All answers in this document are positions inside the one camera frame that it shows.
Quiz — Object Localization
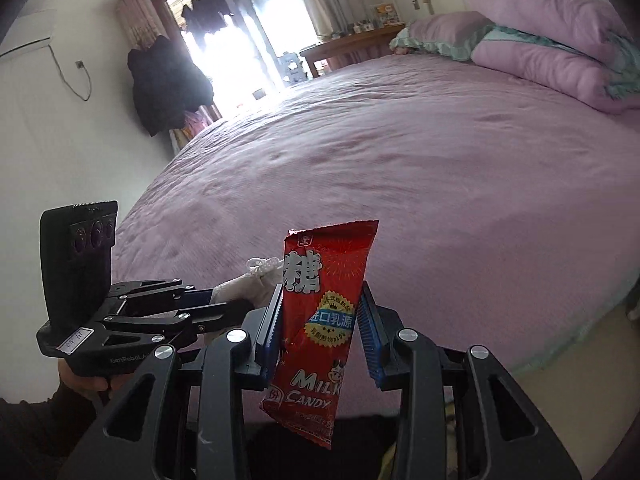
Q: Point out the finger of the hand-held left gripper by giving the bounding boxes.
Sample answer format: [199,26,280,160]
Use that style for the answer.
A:
[92,300,256,350]
[102,277,217,318]

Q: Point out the white air conditioner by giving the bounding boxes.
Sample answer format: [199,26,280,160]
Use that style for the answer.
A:
[0,9,57,59]

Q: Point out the black hanging coat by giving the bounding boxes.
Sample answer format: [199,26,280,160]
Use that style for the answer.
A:
[126,35,216,138]

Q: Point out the folded purple teal quilt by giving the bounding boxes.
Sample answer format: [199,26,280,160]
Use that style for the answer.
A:
[462,0,640,113]

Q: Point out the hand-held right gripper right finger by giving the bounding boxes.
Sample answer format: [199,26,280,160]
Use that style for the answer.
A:
[357,281,583,480]

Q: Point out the white plastic stool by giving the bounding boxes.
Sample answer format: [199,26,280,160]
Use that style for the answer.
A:
[277,52,309,86]

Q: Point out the black power cable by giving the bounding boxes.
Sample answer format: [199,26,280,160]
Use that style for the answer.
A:
[47,42,93,102]

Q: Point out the pink patterned bag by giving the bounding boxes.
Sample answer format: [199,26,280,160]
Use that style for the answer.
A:
[170,105,224,154]

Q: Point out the clear display case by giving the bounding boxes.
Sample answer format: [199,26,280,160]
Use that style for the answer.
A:
[350,0,407,30]

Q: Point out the orange printed box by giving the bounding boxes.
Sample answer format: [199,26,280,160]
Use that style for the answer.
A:
[374,2,405,25]

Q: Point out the white drawstring pouch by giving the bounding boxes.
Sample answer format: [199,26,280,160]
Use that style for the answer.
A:
[210,256,283,311]

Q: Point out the red candy wrapper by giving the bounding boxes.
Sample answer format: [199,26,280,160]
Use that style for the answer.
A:
[259,220,380,451]

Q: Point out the dark clothes on balcony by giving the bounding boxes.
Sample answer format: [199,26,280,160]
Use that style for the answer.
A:
[181,0,235,37]

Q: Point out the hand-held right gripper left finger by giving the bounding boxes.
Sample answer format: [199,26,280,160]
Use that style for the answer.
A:
[60,282,287,480]

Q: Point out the person's left hand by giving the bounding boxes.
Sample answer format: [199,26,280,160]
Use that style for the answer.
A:
[57,359,115,394]

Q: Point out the glass balcony door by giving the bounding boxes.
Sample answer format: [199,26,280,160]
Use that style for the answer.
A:
[152,0,306,121]

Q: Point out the purple bed with teal ruffles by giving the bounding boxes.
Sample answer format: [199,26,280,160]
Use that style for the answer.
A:
[107,52,640,416]

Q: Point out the wooden desk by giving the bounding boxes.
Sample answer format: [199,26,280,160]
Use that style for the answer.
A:
[299,24,407,78]

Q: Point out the person's left forearm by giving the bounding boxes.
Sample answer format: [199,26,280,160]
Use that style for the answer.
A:
[0,379,103,480]

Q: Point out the purple pillow with teal ruffle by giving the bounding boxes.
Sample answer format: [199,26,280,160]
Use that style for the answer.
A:
[390,10,496,63]

